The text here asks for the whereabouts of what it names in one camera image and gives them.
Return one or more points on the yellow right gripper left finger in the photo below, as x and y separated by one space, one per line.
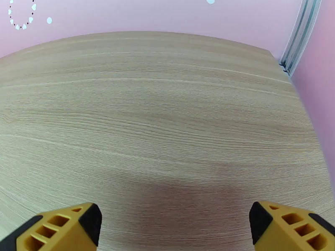
60 232

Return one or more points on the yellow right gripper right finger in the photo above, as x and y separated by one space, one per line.
288 232

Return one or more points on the aluminium frame post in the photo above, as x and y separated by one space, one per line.
301 30

